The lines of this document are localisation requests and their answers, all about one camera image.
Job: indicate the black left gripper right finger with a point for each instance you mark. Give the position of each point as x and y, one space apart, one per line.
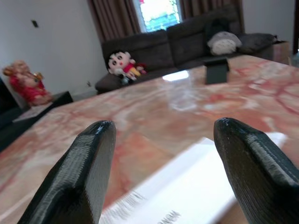
257 177

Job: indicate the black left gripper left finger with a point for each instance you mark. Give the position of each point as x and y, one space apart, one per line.
77 177

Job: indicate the white printed paper booklet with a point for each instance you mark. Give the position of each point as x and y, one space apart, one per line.
187 182

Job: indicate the black side cabinet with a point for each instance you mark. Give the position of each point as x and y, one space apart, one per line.
14 126

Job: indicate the red gold figurine statue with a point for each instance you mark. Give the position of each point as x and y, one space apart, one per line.
28 88

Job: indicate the black television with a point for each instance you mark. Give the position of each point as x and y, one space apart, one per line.
7 98

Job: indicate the small black box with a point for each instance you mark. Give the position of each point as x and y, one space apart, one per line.
216 72

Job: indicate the cartoon boy plush doll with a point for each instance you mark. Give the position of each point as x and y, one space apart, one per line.
116 61

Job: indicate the small red plush doll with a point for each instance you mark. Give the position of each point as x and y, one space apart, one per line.
140 67

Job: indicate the brown cardboard box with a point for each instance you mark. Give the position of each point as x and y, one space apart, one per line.
280 52

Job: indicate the dark grey cushion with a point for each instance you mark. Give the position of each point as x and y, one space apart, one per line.
255 42

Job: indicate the grey white round plush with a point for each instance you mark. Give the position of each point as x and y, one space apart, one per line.
223 43

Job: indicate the dark grey fabric sofa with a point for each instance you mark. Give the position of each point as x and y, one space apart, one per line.
151 49

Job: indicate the brown curtain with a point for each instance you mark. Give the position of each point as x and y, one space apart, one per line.
198 7
112 18

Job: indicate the bright window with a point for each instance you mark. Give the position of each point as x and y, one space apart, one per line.
158 14

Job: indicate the black wall switch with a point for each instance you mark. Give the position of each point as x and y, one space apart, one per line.
35 24

